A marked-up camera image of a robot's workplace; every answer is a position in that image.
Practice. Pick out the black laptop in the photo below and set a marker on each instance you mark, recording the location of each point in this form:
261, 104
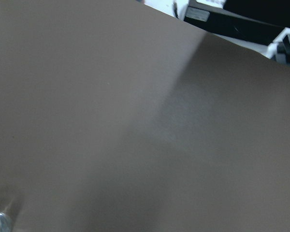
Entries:
256, 21

